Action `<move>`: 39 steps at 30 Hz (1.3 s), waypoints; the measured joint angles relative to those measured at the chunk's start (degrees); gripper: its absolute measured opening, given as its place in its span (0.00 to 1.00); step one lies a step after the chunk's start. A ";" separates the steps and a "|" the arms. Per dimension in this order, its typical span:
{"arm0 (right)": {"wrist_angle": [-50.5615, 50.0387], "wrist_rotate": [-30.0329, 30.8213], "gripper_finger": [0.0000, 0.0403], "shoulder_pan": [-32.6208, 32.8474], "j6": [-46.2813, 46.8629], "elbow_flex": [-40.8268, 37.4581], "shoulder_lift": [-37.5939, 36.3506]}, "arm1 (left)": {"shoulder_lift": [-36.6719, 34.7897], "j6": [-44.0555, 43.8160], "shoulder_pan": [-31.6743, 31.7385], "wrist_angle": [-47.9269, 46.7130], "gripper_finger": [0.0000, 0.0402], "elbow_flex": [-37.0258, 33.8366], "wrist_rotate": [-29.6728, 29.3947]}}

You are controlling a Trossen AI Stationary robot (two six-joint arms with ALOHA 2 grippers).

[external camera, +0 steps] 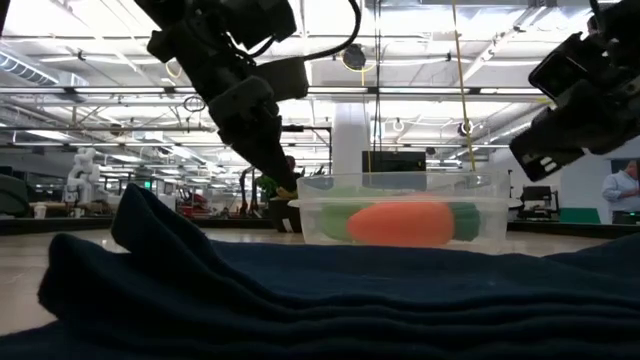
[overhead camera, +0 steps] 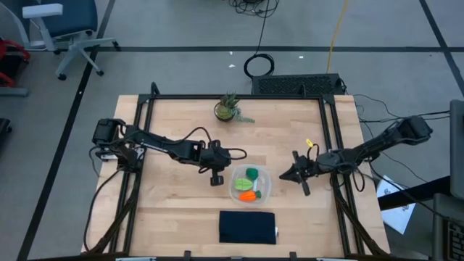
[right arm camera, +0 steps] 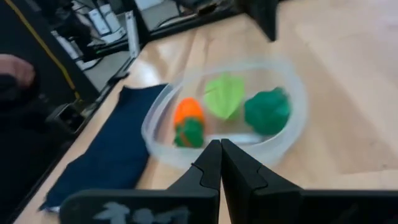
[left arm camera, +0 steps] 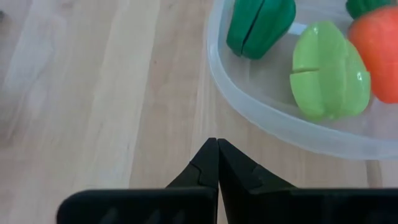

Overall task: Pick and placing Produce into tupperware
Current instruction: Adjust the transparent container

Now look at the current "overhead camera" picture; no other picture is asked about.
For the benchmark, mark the dark green toy pepper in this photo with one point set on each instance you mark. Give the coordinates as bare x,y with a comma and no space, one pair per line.
252,173

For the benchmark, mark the black slanted beam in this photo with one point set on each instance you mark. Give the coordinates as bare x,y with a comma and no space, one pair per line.
417,194

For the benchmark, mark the black perforated computer case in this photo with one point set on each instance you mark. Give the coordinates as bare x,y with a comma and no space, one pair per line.
297,85

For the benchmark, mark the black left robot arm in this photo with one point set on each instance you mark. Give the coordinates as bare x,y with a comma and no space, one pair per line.
156,143

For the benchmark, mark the folded dark navy cloth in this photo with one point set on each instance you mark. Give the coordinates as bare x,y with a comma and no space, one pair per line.
247,227

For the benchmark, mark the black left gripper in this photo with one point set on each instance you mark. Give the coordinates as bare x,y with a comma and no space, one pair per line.
216,159

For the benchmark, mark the grey flat base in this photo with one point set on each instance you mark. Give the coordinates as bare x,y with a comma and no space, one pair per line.
12,92

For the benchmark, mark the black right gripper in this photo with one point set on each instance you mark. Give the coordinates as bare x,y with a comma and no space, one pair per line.
311,166

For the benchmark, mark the blue grey office chair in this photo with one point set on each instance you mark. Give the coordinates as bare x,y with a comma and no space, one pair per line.
72,16

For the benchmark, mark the black aluminium table frame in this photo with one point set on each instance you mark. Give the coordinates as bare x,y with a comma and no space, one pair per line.
235,96

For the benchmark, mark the potted succulent plant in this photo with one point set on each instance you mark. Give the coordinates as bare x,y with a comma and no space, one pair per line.
224,110

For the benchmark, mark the grey equipment cabinet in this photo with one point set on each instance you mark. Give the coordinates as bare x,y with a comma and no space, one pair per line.
440,217

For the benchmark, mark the red tubular frame object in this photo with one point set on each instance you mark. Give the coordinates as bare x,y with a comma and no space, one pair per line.
16,45

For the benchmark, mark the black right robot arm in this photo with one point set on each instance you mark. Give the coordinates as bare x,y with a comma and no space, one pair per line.
384,139

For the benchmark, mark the grey monitor edge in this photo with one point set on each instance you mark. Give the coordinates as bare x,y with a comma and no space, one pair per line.
457,145

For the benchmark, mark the yellow tag on arm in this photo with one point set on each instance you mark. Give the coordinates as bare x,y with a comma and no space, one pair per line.
309,142

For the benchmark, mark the black object at floor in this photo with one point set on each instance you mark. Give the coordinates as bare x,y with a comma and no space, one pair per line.
4,127

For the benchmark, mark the orange toy carrot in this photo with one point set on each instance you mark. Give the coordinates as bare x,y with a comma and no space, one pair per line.
247,196

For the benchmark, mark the white paper sheet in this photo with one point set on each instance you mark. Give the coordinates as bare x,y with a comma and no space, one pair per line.
397,215

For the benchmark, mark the clear plastic tupperware container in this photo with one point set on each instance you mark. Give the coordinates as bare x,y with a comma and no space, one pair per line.
266,186

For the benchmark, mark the light green toy vegetable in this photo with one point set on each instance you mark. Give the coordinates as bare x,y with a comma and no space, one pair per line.
243,184

